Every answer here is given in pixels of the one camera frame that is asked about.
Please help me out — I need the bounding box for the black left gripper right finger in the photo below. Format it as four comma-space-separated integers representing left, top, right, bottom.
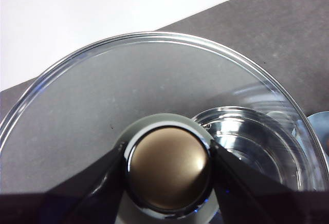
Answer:
209, 139, 329, 224

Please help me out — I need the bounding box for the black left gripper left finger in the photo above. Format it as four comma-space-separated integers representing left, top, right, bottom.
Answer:
0, 144, 129, 224

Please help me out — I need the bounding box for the glass lid with green knob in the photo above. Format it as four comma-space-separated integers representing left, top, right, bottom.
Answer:
0, 31, 329, 224

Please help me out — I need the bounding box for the pale green electric steamer pot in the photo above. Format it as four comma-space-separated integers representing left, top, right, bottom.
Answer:
191, 85, 309, 192

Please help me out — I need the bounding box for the blue round plate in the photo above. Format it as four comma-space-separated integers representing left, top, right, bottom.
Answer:
307, 112, 329, 159

